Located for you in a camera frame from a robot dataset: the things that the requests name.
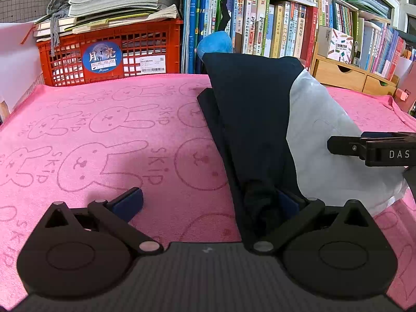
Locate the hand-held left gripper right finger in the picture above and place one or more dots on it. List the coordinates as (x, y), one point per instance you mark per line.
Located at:
(291, 203)

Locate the white and navy jacket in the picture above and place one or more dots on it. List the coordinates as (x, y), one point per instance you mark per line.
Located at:
(253, 120)

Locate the wooden drawer box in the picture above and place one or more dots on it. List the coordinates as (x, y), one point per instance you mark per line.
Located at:
(347, 74)

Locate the grey grid panel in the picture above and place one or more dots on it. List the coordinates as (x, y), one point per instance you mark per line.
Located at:
(22, 9)

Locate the row of shelf books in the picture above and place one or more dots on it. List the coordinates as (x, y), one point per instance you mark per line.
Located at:
(279, 29)

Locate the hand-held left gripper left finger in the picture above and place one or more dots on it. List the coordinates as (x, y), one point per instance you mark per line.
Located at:
(130, 201)

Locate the stack of paper workbooks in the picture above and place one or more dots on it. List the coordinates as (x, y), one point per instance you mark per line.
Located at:
(123, 0)

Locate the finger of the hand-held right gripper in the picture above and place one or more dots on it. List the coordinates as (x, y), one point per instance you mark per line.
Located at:
(383, 133)
(344, 146)

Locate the white board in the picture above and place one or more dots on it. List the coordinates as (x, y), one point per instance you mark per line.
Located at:
(16, 61)

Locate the stack of clear folders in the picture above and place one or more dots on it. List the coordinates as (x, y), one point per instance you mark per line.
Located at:
(369, 3)

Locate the pink rabbit print towel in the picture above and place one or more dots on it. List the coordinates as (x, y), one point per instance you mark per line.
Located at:
(97, 136)

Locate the grey knitted cloth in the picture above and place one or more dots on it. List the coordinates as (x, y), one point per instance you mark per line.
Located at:
(56, 6)

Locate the small printed box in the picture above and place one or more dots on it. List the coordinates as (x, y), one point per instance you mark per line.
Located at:
(336, 45)

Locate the red plastic crate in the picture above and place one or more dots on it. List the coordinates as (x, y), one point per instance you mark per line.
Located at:
(146, 45)

